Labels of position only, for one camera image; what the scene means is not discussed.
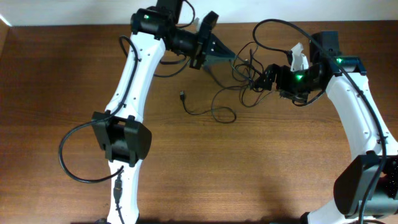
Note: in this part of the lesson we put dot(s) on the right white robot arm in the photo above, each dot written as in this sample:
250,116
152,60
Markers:
368,185

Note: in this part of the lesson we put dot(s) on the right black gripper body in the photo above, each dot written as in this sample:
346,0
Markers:
278,76

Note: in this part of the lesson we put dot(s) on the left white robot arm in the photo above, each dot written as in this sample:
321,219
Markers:
119,130

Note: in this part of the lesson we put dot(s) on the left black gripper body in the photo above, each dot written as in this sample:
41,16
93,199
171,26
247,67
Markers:
204,50

